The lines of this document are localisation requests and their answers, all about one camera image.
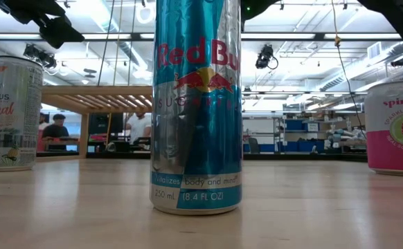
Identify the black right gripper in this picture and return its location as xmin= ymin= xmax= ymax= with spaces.
xmin=241 ymin=0 xmax=281 ymax=21

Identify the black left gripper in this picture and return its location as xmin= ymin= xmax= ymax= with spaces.
xmin=0 ymin=0 xmax=85 ymax=49

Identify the white Celsius tropical can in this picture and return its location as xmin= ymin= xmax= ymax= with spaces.
xmin=0 ymin=55 xmax=45 ymax=173

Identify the pink white Spindrift can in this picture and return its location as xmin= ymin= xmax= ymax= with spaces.
xmin=364 ymin=80 xmax=403 ymax=177

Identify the wooden slatted shelf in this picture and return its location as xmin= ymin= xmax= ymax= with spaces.
xmin=41 ymin=85 xmax=154 ymax=160

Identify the black ceiling spotlight cluster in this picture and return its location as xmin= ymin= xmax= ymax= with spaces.
xmin=23 ymin=44 xmax=57 ymax=69

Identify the black overhead light beam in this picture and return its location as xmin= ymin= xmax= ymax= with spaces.
xmin=0 ymin=32 xmax=403 ymax=42

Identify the person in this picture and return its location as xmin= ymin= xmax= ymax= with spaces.
xmin=41 ymin=113 xmax=70 ymax=151
xmin=125 ymin=112 xmax=153 ymax=145
xmin=37 ymin=112 xmax=50 ymax=133

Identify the black monitor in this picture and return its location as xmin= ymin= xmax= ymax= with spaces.
xmin=89 ymin=113 xmax=125 ymax=136

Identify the red panel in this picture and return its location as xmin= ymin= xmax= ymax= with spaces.
xmin=36 ymin=129 xmax=47 ymax=153

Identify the blue bin storage rack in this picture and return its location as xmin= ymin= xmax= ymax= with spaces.
xmin=242 ymin=116 xmax=319 ymax=154

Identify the grey office chair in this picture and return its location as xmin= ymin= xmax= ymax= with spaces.
xmin=248 ymin=137 xmax=260 ymax=155

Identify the blue silver Red Bull can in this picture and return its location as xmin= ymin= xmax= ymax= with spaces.
xmin=149 ymin=0 xmax=243 ymax=216

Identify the cluttered workbench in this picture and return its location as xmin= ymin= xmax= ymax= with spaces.
xmin=325 ymin=126 xmax=367 ymax=155

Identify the black hanging cable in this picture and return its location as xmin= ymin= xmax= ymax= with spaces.
xmin=96 ymin=0 xmax=116 ymax=86

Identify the black hanging camera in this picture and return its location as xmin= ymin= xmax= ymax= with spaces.
xmin=255 ymin=44 xmax=279 ymax=70

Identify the white ring ceiling lamp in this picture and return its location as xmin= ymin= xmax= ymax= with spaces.
xmin=135 ymin=1 xmax=156 ymax=25

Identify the yellow hanging cable with knot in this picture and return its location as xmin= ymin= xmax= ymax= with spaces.
xmin=331 ymin=0 xmax=367 ymax=141

